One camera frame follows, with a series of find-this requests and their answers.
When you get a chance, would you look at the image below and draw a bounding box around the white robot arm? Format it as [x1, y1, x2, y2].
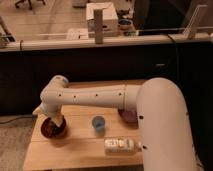
[34, 75, 198, 171]

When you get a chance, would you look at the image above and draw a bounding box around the red bowl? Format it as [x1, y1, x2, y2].
[41, 118, 66, 138]

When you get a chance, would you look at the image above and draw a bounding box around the blue bowl on floor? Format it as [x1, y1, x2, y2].
[119, 19, 132, 29]

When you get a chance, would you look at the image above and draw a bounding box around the wooden table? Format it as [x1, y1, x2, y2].
[22, 79, 149, 171]

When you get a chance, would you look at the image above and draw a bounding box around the blue cup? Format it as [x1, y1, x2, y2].
[92, 116, 105, 132]

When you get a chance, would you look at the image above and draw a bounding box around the clear plastic bottle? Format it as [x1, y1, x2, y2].
[104, 138, 141, 154]

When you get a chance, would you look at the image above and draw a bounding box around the white cardboard box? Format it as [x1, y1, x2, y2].
[86, 2, 118, 37]

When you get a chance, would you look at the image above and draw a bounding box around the black office chair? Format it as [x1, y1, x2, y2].
[14, 0, 47, 10]

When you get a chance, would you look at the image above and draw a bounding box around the black cable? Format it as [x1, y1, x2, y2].
[0, 114, 39, 126]

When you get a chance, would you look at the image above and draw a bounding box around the wooden post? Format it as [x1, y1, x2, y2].
[94, 9, 103, 44]

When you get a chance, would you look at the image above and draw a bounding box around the white angled bracket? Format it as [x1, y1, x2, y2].
[183, 4, 208, 39]

